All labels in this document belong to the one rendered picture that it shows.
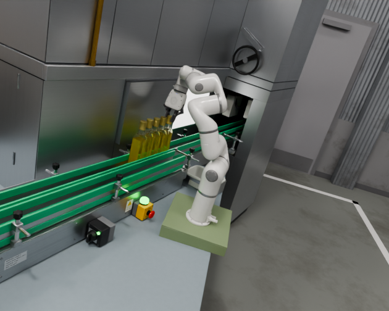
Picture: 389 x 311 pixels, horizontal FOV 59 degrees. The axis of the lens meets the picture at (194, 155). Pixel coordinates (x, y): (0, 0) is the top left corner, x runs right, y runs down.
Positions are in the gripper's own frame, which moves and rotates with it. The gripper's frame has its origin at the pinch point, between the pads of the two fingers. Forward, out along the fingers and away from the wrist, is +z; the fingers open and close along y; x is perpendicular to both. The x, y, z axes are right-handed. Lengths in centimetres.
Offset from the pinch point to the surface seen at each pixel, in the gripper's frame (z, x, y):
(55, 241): 54, -71, 15
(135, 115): 5.1, -14.0, -12.3
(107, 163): 29.7, -33.8, -3.6
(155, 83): -14.4, -6.6, -12.2
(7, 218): 47, -87, 5
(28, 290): 64, -85, 23
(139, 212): 45, -28, 20
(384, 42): -173, 326, 63
